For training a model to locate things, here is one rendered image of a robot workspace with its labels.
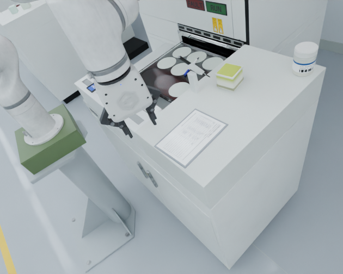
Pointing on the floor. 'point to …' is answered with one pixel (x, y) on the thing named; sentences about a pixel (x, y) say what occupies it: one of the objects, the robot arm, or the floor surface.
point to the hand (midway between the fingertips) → (139, 123)
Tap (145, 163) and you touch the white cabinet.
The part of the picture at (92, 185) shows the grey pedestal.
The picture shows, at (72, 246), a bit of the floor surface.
